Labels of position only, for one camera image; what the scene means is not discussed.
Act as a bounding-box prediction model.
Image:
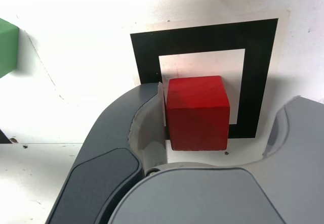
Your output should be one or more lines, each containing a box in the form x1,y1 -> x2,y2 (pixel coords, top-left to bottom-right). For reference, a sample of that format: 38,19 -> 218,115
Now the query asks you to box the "green cube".
0,18 -> 20,79

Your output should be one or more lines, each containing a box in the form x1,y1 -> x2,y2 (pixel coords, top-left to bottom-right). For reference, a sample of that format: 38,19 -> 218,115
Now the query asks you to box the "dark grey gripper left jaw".
47,82 -> 169,224

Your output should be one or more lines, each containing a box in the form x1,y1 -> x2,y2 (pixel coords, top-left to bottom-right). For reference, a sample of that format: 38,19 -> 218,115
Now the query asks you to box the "red cube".
164,75 -> 230,151

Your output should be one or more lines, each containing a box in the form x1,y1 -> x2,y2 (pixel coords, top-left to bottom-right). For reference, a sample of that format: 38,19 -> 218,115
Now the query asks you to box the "black tape square outline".
130,18 -> 278,139

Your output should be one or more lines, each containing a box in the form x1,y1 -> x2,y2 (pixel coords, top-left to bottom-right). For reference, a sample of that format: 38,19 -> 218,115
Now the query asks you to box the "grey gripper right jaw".
107,95 -> 324,224

